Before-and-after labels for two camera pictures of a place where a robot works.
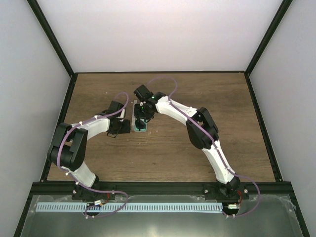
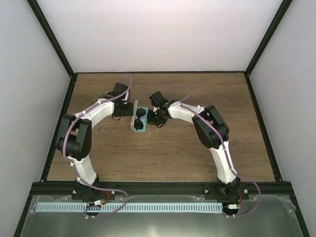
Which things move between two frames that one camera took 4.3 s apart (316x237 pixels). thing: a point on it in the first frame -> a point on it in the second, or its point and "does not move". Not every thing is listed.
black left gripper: (126, 129) -> (129, 112)
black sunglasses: (139, 124) does not move
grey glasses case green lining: (133, 123) does not move
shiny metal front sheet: (259, 216) does not move
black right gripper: (138, 114) -> (151, 121)
